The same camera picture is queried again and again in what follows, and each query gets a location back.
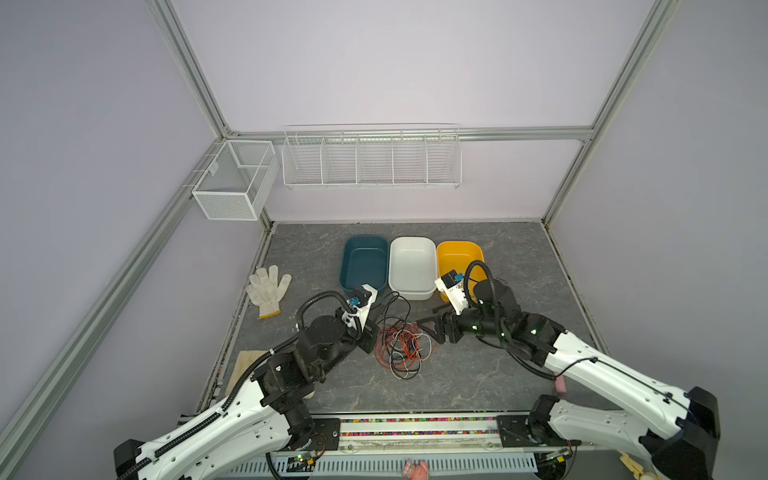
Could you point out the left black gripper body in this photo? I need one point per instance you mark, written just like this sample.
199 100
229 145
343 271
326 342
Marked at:
367 337

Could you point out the long white wire rack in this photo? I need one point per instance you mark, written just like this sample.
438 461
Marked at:
406 155

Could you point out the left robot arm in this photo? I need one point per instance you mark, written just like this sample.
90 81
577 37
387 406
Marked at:
282 383

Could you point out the small white mesh basket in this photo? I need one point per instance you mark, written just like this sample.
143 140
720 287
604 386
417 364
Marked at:
237 181

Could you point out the teal plastic bin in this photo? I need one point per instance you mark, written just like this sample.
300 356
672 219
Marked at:
365 260

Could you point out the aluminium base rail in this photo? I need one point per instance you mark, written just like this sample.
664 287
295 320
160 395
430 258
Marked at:
420 432

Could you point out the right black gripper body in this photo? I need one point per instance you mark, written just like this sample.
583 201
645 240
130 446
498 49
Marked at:
458 325

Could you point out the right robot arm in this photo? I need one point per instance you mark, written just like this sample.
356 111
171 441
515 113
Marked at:
547 349

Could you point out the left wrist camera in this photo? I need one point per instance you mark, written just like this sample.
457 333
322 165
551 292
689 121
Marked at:
358 307

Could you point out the white plastic bin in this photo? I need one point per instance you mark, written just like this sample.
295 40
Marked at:
413 267

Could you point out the pink object at bottom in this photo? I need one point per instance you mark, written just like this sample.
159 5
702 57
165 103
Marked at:
414 470

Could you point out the pink purple brush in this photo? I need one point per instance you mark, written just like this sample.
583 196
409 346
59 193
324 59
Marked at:
560 385

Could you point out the cream object bottom right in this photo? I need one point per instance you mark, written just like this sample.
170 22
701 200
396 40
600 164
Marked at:
635 468

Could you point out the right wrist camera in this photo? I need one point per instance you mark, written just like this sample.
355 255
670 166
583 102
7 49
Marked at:
451 285

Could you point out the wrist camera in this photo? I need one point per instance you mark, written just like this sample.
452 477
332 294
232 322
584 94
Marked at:
358 307
451 285

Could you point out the white cotton glove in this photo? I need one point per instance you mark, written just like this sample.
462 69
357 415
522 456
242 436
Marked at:
266 288

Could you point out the yellow plastic bin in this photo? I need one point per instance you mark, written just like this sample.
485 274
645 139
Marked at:
457 255

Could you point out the beige rubber glove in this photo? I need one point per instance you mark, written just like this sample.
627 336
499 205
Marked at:
246 363

